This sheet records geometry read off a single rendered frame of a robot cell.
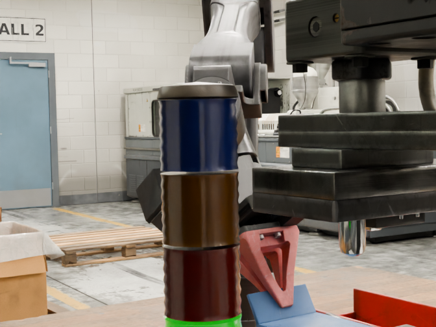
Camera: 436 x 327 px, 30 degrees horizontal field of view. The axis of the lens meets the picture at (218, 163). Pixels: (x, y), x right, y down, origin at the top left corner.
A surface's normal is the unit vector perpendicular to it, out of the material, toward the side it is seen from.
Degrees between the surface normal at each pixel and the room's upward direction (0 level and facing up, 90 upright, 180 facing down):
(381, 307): 90
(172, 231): 76
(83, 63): 90
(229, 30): 26
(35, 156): 90
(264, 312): 59
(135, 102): 90
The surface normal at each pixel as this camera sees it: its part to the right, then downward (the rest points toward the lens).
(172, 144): -0.60, -0.19
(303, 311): 0.46, -0.48
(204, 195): 0.11, -0.19
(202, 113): 0.13, 0.29
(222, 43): -0.07, -0.88
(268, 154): -0.87, 0.04
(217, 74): -0.11, -0.36
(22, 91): 0.50, 0.04
